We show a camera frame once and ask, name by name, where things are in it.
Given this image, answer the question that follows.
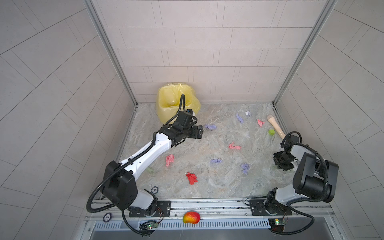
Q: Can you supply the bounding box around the green paper scrap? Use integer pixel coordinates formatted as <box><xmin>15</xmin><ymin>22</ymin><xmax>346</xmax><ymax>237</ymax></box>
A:
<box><xmin>268</xmin><ymin>129</ymin><xmax>276</xmax><ymax>136</ymax></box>

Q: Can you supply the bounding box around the beige wooden rolling pin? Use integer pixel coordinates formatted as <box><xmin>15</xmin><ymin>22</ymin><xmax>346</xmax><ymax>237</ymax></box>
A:
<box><xmin>267</xmin><ymin>115</ymin><xmax>286</xmax><ymax>140</ymax></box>

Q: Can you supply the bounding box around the black round token on table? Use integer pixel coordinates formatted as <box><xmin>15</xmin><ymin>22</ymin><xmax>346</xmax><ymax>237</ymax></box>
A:
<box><xmin>151</xmin><ymin>186</ymin><xmax>159</xmax><ymax>194</ymax></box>

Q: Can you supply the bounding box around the pink paper scrap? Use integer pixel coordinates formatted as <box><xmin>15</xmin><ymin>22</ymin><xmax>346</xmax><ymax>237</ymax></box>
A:
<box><xmin>229</xmin><ymin>142</ymin><xmax>242</xmax><ymax>150</ymax></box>
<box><xmin>166</xmin><ymin>155</ymin><xmax>175</xmax><ymax>167</ymax></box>
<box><xmin>257</xmin><ymin>119</ymin><xmax>265</xmax><ymax>127</ymax></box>

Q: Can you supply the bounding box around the red yellow mango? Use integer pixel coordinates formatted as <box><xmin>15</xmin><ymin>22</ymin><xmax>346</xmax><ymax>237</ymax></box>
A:
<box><xmin>183</xmin><ymin>211</ymin><xmax>201</xmax><ymax>224</ymax></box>

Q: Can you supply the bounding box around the right circuit board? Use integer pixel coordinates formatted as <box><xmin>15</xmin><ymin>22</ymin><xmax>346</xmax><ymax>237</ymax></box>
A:
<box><xmin>268</xmin><ymin>219</ymin><xmax>286</xmax><ymax>233</ymax></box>

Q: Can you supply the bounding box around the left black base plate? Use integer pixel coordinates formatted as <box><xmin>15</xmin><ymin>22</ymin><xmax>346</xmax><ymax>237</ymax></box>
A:
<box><xmin>129</xmin><ymin>201</ymin><xmax>171</xmax><ymax>218</ymax></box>

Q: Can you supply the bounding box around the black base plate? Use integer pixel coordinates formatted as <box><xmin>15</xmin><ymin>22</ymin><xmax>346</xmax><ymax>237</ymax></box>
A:
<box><xmin>129</xmin><ymin>201</ymin><xmax>171</xmax><ymax>218</ymax></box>
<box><xmin>249</xmin><ymin>199</ymin><xmax>292</xmax><ymax>217</ymax></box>

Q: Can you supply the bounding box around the left circuit board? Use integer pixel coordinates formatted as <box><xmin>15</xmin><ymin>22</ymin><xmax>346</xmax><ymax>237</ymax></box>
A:
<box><xmin>139</xmin><ymin>221</ymin><xmax>159</xmax><ymax>231</ymax></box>

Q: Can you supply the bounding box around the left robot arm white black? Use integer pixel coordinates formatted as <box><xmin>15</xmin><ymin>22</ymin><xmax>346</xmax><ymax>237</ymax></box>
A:
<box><xmin>86</xmin><ymin>94</ymin><xmax>204</xmax><ymax>216</ymax></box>

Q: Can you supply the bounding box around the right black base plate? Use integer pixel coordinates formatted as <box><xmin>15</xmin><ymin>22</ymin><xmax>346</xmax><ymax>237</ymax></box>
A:
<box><xmin>249</xmin><ymin>199</ymin><xmax>292</xmax><ymax>217</ymax></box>

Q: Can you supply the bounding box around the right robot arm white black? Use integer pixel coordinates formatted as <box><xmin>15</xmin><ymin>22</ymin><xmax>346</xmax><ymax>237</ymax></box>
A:
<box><xmin>264</xmin><ymin>131</ymin><xmax>339</xmax><ymax>215</ymax></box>

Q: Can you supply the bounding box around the aluminium rail frame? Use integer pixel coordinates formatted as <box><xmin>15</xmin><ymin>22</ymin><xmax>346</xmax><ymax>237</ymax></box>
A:
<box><xmin>80</xmin><ymin>196</ymin><xmax>343</xmax><ymax>240</ymax></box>

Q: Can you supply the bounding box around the circuit board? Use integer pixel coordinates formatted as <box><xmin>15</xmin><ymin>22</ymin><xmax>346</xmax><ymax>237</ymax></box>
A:
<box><xmin>139</xmin><ymin>221</ymin><xmax>159</xmax><ymax>231</ymax></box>
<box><xmin>268</xmin><ymin>219</ymin><xmax>286</xmax><ymax>233</ymax></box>

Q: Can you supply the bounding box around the black round token on rail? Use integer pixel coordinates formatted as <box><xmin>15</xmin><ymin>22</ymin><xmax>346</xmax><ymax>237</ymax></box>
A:
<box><xmin>103</xmin><ymin>213</ymin><xmax>113</xmax><ymax>223</ymax></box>

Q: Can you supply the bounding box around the red paper scrap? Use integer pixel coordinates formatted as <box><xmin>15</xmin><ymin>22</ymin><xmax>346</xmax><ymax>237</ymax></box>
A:
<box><xmin>186</xmin><ymin>172</ymin><xmax>198</xmax><ymax>185</ymax></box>

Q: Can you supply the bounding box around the light green dustpan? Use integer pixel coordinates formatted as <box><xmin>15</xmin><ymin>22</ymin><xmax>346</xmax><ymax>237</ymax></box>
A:
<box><xmin>146</xmin><ymin>167</ymin><xmax>154</xmax><ymax>174</ymax></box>

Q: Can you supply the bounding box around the white bin yellow bag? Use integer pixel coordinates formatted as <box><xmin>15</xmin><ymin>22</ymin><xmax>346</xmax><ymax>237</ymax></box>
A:
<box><xmin>156</xmin><ymin>83</ymin><xmax>201</xmax><ymax>124</ymax></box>

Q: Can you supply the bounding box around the purple paper scrap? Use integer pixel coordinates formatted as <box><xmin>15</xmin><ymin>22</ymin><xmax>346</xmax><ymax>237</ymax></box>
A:
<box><xmin>210</xmin><ymin>159</ymin><xmax>223</xmax><ymax>164</ymax></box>
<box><xmin>205</xmin><ymin>125</ymin><xmax>217</xmax><ymax>130</ymax></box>
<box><xmin>241</xmin><ymin>163</ymin><xmax>250</xmax><ymax>175</ymax></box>
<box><xmin>236</xmin><ymin>113</ymin><xmax>244</xmax><ymax>124</ymax></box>

